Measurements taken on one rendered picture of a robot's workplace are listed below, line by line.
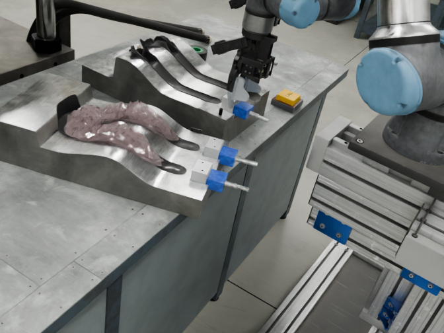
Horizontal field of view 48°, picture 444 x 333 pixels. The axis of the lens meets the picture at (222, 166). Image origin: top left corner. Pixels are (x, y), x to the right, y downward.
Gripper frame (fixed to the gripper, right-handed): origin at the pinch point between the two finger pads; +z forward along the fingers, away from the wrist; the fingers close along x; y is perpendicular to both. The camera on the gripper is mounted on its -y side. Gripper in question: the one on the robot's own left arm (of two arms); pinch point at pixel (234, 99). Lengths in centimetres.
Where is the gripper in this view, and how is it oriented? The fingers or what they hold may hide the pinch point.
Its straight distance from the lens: 134.2
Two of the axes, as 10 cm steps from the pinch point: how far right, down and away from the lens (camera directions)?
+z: -1.6, 8.1, 5.7
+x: 5.1, -4.2, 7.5
